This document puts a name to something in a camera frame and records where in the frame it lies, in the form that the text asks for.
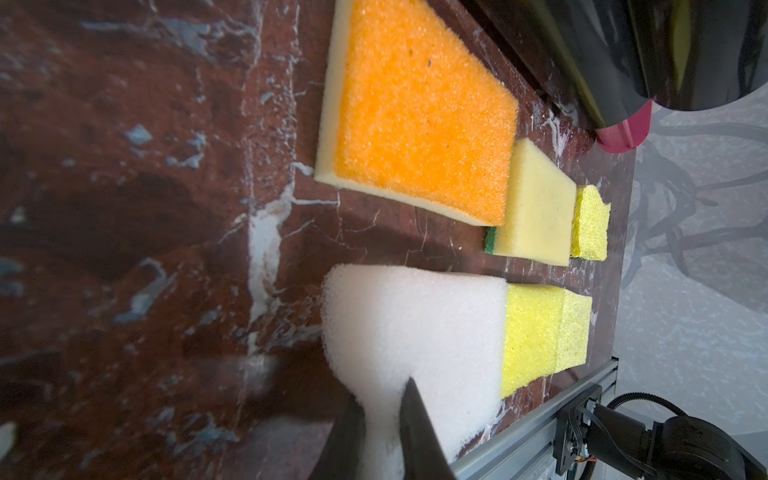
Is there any yellow wavy scrub sponge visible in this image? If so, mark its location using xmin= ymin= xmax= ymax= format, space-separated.
xmin=570 ymin=185 xmax=611 ymax=261

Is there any orange sponge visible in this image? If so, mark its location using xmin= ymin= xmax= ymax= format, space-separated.
xmin=314 ymin=1 xmax=518 ymax=226

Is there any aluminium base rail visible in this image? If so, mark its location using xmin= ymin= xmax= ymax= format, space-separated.
xmin=452 ymin=358 xmax=619 ymax=479

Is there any white pale foam sponge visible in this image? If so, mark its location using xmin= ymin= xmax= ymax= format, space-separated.
xmin=321 ymin=265 xmax=508 ymax=479

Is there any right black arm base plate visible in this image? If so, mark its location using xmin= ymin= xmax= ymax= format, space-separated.
xmin=553 ymin=383 xmax=602 ymax=476

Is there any bright yellow thick sponge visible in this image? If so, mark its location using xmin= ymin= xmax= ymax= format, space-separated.
xmin=501 ymin=284 xmax=565 ymax=398

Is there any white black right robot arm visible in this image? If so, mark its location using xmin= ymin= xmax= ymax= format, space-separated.
xmin=585 ymin=405 xmax=767 ymax=479

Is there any black drawer cabinet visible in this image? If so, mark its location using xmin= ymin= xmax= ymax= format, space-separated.
xmin=472 ymin=1 xmax=767 ymax=129

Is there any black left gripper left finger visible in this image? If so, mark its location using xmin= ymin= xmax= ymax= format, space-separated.
xmin=309 ymin=394 xmax=366 ymax=480

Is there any pink bottom drawer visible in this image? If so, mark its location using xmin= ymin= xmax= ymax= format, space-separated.
xmin=596 ymin=100 xmax=654 ymax=154

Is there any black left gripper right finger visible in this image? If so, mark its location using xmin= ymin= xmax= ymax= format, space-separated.
xmin=399 ymin=378 xmax=456 ymax=480

